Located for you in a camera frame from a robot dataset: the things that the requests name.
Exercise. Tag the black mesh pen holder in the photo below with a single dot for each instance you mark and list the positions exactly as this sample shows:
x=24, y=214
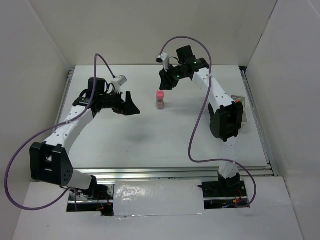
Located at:
x=211, y=113

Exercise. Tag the pink capped clear bottle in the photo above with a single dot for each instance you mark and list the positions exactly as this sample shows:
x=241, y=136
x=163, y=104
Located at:
x=159, y=99

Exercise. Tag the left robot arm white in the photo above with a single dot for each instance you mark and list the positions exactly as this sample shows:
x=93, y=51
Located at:
x=49, y=160

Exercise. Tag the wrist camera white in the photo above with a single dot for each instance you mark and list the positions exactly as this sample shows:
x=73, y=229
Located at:
x=163, y=59
x=119, y=81

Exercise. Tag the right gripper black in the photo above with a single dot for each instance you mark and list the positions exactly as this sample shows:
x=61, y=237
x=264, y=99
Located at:
x=167, y=82

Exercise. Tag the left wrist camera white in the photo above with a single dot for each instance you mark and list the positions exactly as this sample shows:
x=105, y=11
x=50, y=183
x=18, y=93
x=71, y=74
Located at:
x=119, y=81

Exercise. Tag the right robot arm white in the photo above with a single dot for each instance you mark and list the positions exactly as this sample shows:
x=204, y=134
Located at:
x=225, y=113

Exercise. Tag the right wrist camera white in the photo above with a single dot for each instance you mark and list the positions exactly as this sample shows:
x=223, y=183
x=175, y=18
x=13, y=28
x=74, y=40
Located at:
x=163, y=59

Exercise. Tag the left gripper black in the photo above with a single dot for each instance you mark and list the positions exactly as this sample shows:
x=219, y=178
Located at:
x=127, y=108

